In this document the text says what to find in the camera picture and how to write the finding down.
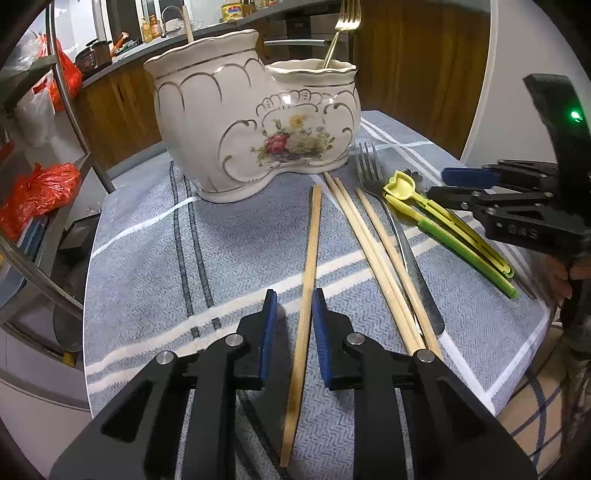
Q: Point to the white plastic bag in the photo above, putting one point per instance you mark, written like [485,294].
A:
[34,115]

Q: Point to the grey striped table cloth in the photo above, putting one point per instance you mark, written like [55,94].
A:
[138,277]

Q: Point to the yellow plastic spoon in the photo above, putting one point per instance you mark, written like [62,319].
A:
[399,187]

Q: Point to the person's right forearm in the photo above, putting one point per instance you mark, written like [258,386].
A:
[577,364]

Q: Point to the green plastic spoon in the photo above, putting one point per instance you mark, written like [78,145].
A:
[461,254]

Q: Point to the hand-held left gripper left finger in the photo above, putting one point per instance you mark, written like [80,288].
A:
[270,341]

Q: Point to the large cooking oil jug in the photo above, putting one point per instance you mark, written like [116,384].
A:
[232,11]

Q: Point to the wooden kitchen cabinet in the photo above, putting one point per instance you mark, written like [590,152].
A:
[415,60]

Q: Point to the steel kitchen faucet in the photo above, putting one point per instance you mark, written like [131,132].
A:
[171,16]

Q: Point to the hanging red plastic bag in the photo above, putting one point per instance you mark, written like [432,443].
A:
[67,78]

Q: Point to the person's right hand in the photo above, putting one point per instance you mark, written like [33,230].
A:
[559,281]

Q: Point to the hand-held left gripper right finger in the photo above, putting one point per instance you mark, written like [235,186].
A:
[321,341]

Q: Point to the small yellow oil bottles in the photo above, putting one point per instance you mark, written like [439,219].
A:
[151,30]

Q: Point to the white floral ceramic utensil holder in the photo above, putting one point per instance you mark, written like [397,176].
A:
[231,115]

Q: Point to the orange kitchen tool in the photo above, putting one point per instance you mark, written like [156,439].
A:
[122,39]

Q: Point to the built-in steel drawer appliance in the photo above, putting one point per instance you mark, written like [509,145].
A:
[295,43]

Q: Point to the wooden chopstick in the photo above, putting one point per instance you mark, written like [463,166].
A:
[307,277]
[364,251]
[373,251]
[402,277]

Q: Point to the grey kitchen countertop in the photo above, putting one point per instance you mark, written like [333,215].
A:
[134,53]

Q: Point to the silver metal fork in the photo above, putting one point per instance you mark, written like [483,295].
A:
[369,175]

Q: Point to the beige plaid fabric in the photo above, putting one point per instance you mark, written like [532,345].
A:
[531,415]

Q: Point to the crumpled red plastic bag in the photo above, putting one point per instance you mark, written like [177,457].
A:
[41,189]

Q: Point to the steel storage rack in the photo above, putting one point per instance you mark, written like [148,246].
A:
[99,173]

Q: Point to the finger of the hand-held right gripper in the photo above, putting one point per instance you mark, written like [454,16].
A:
[455,196]
[466,174]

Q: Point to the dark electric pressure cooker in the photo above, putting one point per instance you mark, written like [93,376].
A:
[94,57]

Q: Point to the green plastic utensil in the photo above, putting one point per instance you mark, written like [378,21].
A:
[401,204]

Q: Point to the gold metal fork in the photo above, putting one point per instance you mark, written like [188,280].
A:
[344,21]

